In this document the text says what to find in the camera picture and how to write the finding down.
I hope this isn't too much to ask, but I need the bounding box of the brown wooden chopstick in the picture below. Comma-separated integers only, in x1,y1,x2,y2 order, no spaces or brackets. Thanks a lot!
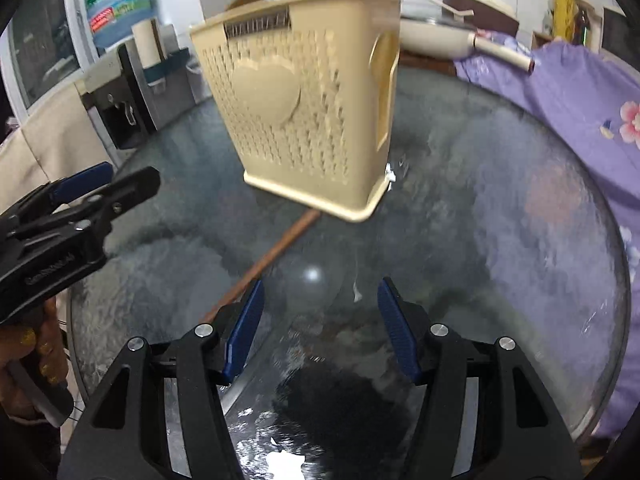
202,208,321,323

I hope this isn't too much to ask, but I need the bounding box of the metal spoon wooden handle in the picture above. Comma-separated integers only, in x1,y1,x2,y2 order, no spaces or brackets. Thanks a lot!
224,0,260,11

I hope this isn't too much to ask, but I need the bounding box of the person's left hand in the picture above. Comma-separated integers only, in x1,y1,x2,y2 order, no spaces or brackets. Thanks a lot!
1,297,73,428

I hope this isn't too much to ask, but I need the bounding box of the beige cloth cover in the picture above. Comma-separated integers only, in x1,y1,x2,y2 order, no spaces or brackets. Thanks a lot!
0,80,122,210

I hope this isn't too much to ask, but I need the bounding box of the water dispenser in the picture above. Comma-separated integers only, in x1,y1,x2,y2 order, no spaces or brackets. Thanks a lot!
79,26,196,151

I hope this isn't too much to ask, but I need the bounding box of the round glass table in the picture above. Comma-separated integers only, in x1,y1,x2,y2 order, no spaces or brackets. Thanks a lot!
68,68,630,479

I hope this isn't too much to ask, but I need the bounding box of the cream plastic utensil holder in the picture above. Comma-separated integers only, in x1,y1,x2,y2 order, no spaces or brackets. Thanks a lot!
190,0,400,222

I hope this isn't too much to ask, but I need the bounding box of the white pan with lid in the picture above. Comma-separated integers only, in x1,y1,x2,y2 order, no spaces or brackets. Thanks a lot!
399,18,535,74

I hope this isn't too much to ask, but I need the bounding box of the purple floral cloth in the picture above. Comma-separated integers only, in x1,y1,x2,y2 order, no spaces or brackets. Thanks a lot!
454,40,639,439

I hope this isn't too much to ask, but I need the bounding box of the brown rice cooker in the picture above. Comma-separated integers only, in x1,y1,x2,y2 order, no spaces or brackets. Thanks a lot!
442,0,520,37

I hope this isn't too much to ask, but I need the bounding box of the dark glass bottle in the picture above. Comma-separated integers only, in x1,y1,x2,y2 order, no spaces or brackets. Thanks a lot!
573,6,591,48

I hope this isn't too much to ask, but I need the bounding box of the yellow paper roll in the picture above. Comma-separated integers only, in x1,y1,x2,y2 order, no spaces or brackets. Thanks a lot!
552,0,576,44

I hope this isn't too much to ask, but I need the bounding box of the sliding window frame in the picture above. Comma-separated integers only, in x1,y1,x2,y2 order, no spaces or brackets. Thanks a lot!
1,0,98,122

